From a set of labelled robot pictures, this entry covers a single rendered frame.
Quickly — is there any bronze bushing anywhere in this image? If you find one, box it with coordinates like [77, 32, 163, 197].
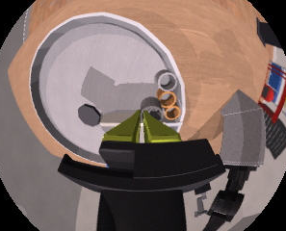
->
[157, 89, 176, 108]
[164, 102, 181, 119]

